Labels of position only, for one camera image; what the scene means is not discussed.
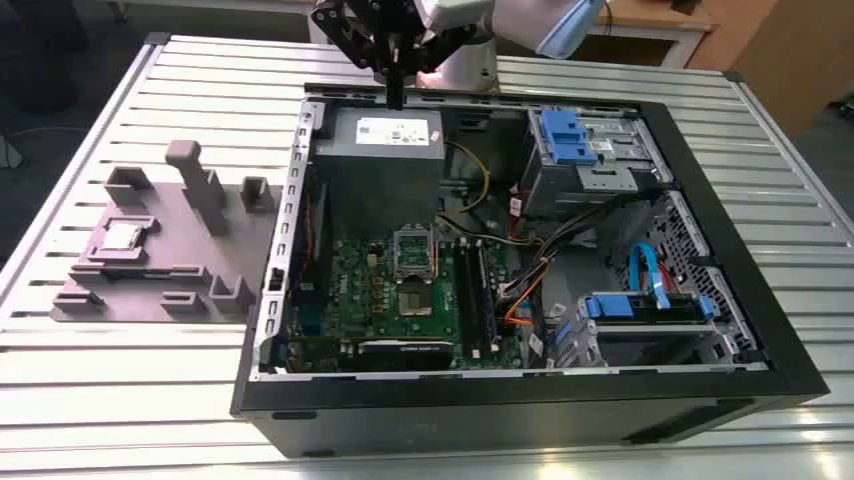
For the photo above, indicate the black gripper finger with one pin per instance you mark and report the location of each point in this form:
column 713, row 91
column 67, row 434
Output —
column 447, row 50
column 347, row 40

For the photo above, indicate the silver CPU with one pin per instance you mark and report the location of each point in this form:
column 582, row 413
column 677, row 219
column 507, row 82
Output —
column 122, row 236

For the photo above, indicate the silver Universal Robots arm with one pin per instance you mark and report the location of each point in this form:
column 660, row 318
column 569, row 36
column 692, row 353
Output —
column 467, row 15

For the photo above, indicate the CPU socket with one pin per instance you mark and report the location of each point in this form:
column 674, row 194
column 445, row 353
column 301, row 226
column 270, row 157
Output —
column 417, row 300

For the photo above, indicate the blue plastic disk carrier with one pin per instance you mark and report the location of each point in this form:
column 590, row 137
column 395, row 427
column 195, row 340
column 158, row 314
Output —
column 567, row 140

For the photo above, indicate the grey power supply unit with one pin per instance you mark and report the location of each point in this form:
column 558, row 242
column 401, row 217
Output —
column 374, row 170

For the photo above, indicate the wooden desk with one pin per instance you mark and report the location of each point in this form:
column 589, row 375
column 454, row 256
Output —
column 668, row 22

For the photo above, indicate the silver drive cage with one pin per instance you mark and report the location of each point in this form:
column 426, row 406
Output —
column 614, row 180

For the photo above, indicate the grey parts rack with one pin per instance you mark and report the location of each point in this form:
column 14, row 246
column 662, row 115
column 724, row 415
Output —
column 174, row 240

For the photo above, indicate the green motherboard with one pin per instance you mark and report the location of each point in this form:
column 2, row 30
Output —
column 361, row 280

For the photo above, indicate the black RAM slot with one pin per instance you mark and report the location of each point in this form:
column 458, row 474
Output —
column 486, row 300
column 467, row 300

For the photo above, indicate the wooden cabinet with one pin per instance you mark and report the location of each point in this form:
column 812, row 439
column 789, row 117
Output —
column 788, row 50

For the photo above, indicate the hard disk in blue carrier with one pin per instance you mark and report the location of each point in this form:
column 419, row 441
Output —
column 614, row 306

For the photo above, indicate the black Nvidia graphics card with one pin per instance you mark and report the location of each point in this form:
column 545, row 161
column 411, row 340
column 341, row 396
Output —
column 401, row 350

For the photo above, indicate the silver disk bay cage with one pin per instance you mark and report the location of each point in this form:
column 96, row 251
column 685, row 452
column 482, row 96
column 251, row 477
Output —
column 583, row 345

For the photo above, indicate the black PC case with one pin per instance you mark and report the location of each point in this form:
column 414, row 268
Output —
column 467, row 425

